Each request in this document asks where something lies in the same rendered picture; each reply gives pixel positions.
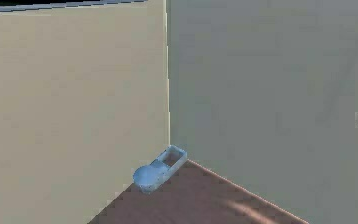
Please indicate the pale blue scoop-shaped object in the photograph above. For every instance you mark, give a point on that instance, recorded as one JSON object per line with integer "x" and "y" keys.
{"x": 153, "y": 176}

